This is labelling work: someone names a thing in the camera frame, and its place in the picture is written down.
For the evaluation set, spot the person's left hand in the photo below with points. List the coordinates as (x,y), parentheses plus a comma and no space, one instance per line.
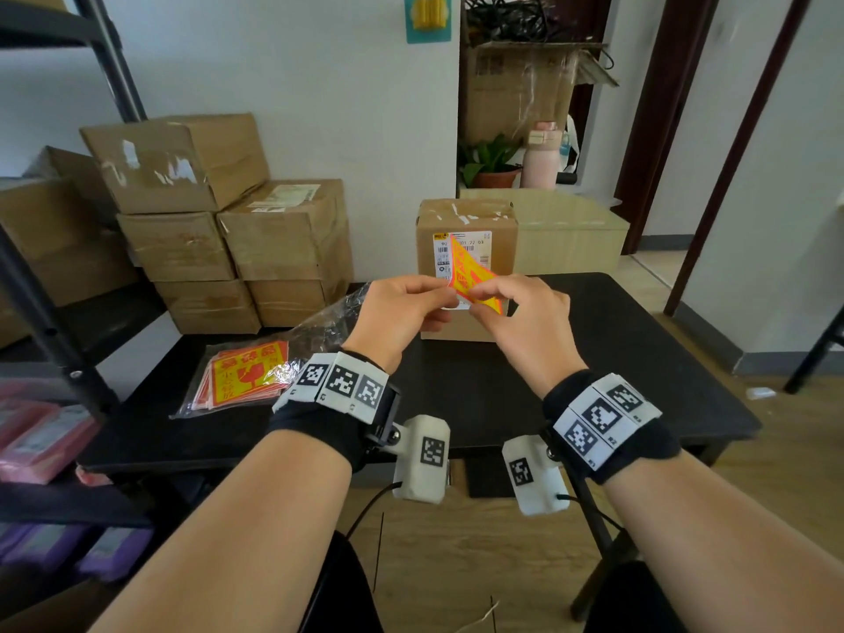
(395,316)

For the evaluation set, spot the person's right hand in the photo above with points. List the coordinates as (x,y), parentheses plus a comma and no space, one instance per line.
(534,329)

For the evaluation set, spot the clear plastic bag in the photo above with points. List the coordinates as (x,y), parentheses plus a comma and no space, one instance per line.
(316,336)

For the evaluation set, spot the single red yellow sticker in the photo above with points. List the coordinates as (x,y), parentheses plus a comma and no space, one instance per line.
(468,273)

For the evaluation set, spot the small cardboard parcel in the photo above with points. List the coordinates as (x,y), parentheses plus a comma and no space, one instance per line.
(461,217)

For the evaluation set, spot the stack of red yellow stickers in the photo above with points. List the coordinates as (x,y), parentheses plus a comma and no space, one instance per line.
(244,375)

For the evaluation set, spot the stack of cardboard boxes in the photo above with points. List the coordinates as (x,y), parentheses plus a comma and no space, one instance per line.
(178,250)

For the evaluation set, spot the pile of cardboard boxes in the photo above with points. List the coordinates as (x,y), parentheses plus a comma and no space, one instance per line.
(53,237)

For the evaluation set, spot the person's right forearm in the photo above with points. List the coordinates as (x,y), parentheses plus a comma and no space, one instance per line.
(712,553)

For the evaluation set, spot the person's black trousers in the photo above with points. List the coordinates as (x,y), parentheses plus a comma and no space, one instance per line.
(343,599)

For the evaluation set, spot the black wristband white markers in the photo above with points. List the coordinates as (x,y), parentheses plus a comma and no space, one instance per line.
(606,415)
(336,382)

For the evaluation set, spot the light wood cabinet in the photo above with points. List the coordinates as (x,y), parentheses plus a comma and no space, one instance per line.
(567,237)

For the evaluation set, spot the pink water bottle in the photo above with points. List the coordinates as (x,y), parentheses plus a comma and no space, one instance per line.
(541,164)

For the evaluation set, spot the potted green plant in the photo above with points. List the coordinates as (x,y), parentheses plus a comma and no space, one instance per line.
(491,158)

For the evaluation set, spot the small white floor object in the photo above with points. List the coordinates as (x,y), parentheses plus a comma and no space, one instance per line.
(760,393)

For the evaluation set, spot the wood-top desk black legs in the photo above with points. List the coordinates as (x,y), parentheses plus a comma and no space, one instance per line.
(815,359)

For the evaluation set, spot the black metal shelf rack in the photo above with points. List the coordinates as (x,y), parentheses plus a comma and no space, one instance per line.
(72,369)

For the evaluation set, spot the pile of pink packets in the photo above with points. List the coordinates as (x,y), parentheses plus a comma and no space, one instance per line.
(46,441)

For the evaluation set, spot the thick dark brown door frame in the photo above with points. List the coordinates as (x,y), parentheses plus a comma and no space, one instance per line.
(659,105)

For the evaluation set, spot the thin dark brown door frame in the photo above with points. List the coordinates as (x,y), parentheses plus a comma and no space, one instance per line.
(737,158)

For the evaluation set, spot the teal wall poster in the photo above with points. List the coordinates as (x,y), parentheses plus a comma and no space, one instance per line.
(427,38)

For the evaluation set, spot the yellow wall holder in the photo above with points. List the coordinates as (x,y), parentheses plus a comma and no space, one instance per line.
(428,13)

